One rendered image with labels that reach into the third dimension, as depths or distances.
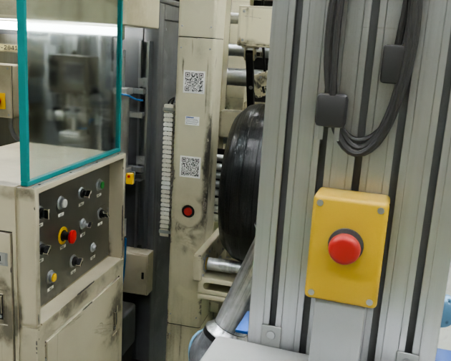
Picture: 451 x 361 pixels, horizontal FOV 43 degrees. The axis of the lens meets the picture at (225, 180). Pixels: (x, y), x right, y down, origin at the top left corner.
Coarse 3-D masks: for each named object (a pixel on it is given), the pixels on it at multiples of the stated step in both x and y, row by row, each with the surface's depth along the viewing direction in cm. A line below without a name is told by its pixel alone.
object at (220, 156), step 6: (222, 150) 248; (222, 156) 236; (222, 162) 249; (216, 168) 236; (216, 174) 238; (216, 180) 239; (216, 186) 238; (216, 192) 240; (216, 198) 240; (216, 204) 240; (216, 210) 241; (216, 216) 241
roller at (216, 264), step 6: (210, 258) 196; (216, 258) 196; (210, 264) 194; (216, 264) 194; (222, 264) 193; (228, 264) 193; (234, 264) 193; (240, 264) 192; (210, 270) 196; (216, 270) 194; (222, 270) 194; (228, 270) 193; (234, 270) 192
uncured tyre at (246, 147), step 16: (256, 112) 185; (240, 128) 181; (256, 128) 179; (240, 144) 177; (256, 144) 176; (224, 160) 179; (240, 160) 175; (256, 160) 174; (224, 176) 178; (240, 176) 174; (256, 176) 173; (224, 192) 177; (240, 192) 174; (256, 192) 173; (224, 208) 178; (240, 208) 175; (256, 208) 174; (224, 224) 180; (240, 224) 177; (224, 240) 186; (240, 240) 181; (240, 256) 188
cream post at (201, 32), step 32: (192, 0) 185; (224, 0) 192; (192, 32) 187; (192, 64) 189; (192, 96) 191; (192, 128) 194; (192, 192) 199; (192, 224) 201; (192, 256) 204; (192, 288) 206; (192, 320) 209
